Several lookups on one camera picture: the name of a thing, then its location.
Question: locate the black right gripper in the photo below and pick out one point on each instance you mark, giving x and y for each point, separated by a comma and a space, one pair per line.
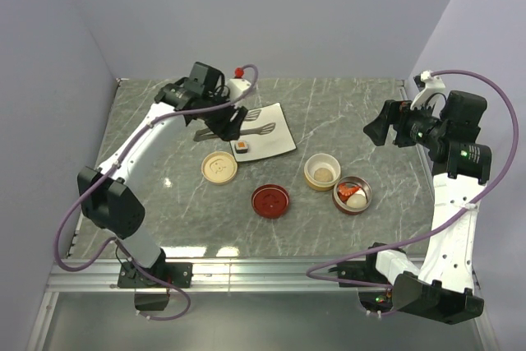
398, 113

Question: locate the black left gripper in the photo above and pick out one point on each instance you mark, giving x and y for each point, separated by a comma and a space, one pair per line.
228, 129

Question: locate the salmon sushi roll toy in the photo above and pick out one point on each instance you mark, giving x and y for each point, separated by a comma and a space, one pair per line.
241, 147

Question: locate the metal food tongs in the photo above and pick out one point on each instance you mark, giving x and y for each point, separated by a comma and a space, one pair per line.
252, 115

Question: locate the red shrimp toy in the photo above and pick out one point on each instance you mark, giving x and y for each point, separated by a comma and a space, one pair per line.
346, 190

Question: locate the steamed bun toy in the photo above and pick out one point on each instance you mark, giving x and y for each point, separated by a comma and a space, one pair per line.
323, 175

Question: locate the white egg toy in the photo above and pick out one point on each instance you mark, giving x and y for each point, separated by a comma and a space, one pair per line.
356, 201

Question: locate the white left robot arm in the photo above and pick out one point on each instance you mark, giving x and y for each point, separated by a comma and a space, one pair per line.
107, 195

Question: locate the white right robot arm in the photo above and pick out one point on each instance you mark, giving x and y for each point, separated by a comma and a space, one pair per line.
442, 289

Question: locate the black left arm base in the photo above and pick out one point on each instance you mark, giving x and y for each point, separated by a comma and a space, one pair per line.
153, 286

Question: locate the beige round lid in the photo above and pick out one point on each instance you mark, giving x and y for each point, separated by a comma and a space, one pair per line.
219, 167

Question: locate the white square plate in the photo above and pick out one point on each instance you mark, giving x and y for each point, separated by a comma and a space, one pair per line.
279, 141

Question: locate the beige white-lined bowl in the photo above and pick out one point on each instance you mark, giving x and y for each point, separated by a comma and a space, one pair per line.
321, 160

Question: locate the red round lid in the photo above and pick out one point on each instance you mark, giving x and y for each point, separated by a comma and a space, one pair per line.
270, 201

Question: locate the steel-lined red bowl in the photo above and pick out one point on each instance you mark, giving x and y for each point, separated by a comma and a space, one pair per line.
365, 190

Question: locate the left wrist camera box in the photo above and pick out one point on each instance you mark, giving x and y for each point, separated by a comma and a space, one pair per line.
206, 76

